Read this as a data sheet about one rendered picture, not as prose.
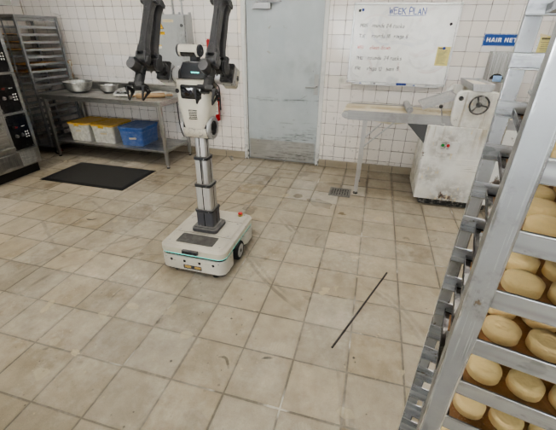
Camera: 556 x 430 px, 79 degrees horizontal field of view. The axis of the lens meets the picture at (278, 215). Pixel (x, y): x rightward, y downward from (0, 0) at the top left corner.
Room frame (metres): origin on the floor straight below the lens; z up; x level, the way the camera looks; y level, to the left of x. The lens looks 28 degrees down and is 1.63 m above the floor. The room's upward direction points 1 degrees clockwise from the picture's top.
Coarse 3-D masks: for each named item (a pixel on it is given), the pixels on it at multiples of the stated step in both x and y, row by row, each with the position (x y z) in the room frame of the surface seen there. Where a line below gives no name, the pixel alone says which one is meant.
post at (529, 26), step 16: (528, 0) 0.76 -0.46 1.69; (528, 16) 0.74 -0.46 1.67; (528, 32) 0.73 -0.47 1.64; (528, 48) 0.73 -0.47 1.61; (512, 80) 0.73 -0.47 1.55; (512, 96) 0.73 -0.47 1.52; (496, 128) 0.73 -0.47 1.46; (480, 160) 0.74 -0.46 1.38; (480, 176) 0.74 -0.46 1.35; (480, 208) 0.73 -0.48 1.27; (464, 240) 0.73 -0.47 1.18; (448, 272) 0.74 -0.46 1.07; (432, 320) 0.74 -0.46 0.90; (416, 384) 0.73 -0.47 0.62; (416, 400) 0.73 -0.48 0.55
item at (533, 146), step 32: (544, 64) 0.35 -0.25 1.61; (544, 96) 0.34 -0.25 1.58; (544, 128) 0.33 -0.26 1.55; (512, 160) 0.34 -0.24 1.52; (544, 160) 0.33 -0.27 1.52; (512, 192) 0.34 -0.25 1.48; (512, 224) 0.33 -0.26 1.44; (480, 256) 0.34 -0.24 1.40; (480, 288) 0.34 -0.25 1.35; (480, 320) 0.33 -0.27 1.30; (448, 352) 0.34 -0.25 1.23; (448, 384) 0.33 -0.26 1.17
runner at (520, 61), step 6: (516, 54) 0.73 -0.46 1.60; (522, 54) 0.73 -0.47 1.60; (528, 54) 0.73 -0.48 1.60; (534, 54) 0.72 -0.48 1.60; (540, 54) 0.72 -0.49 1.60; (516, 60) 0.73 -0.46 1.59; (522, 60) 0.73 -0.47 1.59; (528, 60) 0.72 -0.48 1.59; (534, 60) 0.72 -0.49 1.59; (540, 60) 0.71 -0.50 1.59; (510, 66) 0.74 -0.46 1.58; (516, 66) 0.73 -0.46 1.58; (522, 66) 0.73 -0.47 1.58; (528, 66) 0.72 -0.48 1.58; (534, 66) 0.72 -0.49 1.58
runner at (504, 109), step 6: (498, 102) 0.74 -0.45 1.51; (504, 102) 0.73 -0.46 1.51; (510, 102) 0.73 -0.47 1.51; (516, 102) 0.72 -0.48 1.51; (522, 102) 0.72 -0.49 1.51; (498, 108) 0.74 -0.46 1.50; (504, 108) 0.73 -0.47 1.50; (510, 108) 0.73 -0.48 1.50; (516, 108) 0.72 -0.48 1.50; (522, 108) 0.72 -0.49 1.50; (498, 114) 0.72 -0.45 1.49; (504, 114) 0.72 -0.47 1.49; (510, 114) 0.72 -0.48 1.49
